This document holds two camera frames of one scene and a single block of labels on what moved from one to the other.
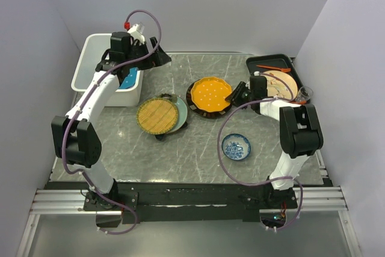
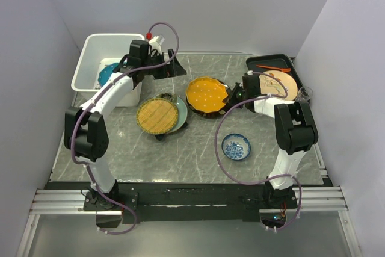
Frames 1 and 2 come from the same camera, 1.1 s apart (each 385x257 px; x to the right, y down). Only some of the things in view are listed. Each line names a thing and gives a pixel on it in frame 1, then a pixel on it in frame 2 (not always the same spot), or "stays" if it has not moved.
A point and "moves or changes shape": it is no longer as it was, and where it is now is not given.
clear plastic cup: [304, 95] stays
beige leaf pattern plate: [275, 88] stays
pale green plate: [182, 114] stays
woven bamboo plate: [157, 115] stays
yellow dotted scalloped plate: [209, 94] moves or changes shape
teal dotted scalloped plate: [129, 80] moves or changes shape
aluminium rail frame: [305, 200] stays
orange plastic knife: [284, 70] stays
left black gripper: [158, 58] to [173, 69]
